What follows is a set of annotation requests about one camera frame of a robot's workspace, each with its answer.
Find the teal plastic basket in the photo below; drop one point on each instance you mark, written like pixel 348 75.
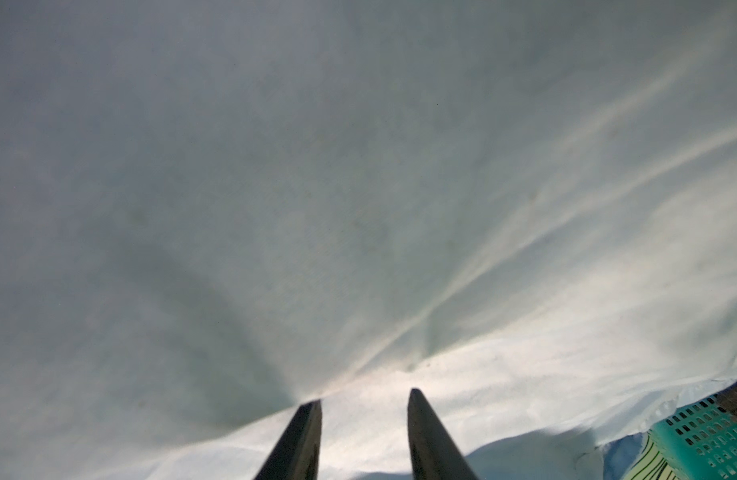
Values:
pixel 699 441

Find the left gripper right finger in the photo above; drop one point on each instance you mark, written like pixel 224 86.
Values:
pixel 434 454

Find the light blue long sleeve shirt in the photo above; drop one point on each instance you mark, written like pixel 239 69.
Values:
pixel 212 212

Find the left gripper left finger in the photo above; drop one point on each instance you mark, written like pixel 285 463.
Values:
pixel 296 455

